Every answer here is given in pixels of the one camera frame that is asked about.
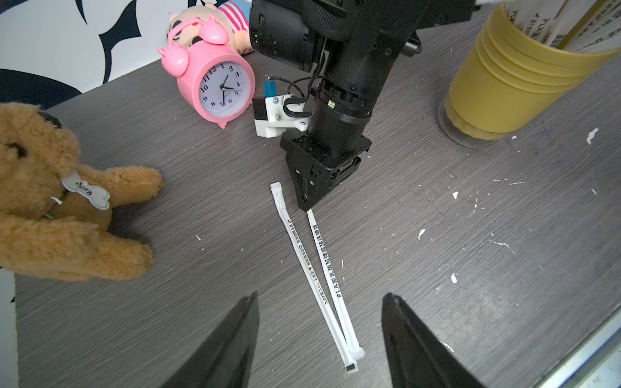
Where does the bundle of wrapped straws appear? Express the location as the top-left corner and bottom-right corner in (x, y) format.
(497, 0), (620, 54)

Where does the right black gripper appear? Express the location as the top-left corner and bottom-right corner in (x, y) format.
(280, 130), (371, 212)

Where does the brown teddy bear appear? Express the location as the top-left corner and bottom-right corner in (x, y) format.
(1, 103), (163, 281)

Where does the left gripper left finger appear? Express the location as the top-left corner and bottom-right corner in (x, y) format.
(163, 292), (260, 387)

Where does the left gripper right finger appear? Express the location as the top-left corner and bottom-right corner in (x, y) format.
(382, 293), (483, 387)

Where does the white straw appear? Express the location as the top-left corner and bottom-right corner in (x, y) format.
(307, 210), (365, 361)
(270, 182), (359, 374)

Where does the pink alarm clock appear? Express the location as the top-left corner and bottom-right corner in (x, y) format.
(158, 16), (256, 129)

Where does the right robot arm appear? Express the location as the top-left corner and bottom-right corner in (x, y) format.
(250, 0), (481, 211)

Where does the yellow plastic cup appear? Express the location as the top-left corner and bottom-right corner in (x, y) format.
(438, 5), (620, 148)

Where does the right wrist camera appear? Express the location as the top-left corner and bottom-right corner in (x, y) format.
(252, 81), (310, 138)

